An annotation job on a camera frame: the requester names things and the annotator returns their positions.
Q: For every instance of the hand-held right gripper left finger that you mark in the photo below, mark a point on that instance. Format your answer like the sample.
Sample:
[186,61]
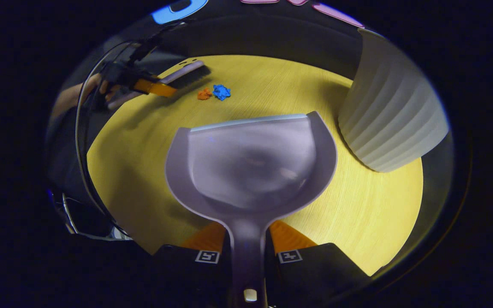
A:
[186,273]

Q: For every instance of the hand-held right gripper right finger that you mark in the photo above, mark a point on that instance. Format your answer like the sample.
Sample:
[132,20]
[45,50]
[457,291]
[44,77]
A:
[310,273]

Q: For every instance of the lilac plastic dustpan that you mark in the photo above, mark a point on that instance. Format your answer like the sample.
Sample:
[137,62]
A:
[250,171]

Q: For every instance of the orange trash scrap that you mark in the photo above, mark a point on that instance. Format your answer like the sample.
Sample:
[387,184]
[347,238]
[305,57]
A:
[204,94]

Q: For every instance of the grey ribbed garbage bin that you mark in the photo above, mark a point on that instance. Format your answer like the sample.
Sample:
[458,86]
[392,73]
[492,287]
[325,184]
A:
[392,111]

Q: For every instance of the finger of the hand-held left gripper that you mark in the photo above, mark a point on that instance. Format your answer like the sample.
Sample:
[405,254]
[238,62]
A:
[156,88]

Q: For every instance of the blue trash scrap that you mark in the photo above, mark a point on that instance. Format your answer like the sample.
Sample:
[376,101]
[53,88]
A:
[221,92]

